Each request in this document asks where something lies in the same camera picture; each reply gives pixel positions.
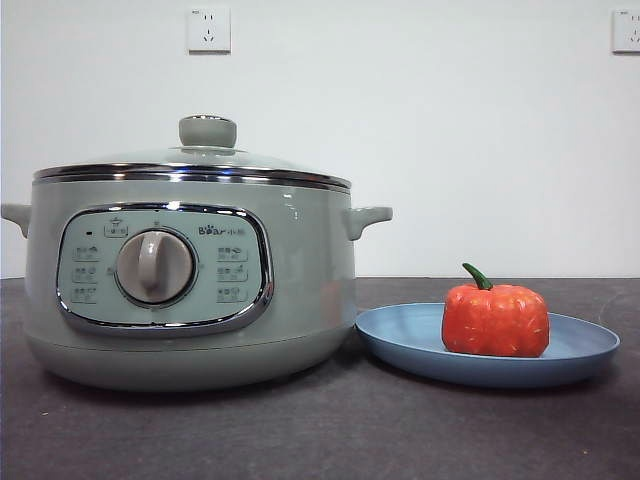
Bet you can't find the glass lid with green knob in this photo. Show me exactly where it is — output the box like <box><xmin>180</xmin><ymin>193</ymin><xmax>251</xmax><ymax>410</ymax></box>
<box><xmin>32</xmin><ymin>114</ymin><xmax>353</xmax><ymax>191</ymax></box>

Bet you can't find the orange toy pumpkin green stem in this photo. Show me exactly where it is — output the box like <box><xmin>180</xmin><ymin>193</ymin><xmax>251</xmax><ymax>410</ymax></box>
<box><xmin>440</xmin><ymin>262</ymin><xmax>552</xmax><ymax>359</ymax></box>

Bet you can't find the pale green electric steamer pot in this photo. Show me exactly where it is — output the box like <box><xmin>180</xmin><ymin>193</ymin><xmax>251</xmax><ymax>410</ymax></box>
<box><xmin>0</xmin><ymin>172</ymin><xmax>394</xmax><ymax>393</ymax></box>

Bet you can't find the blue round plate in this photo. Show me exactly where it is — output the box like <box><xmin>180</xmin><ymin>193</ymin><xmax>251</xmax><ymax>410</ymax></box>
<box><xmin>354</xmin><ymin>301</ymin><xmax>622</xmax><ymax>390</ymax></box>

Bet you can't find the white wall socket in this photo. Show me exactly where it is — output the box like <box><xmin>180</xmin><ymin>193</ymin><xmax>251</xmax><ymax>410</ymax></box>
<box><xmin>187</xmin><ymin>6</ymin><xmax>233</xmax><ymax>55</ymax></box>
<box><xmin>611</xmin><ymin>8</ymin><xmax>640</xmax><ymax>55</ymax></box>

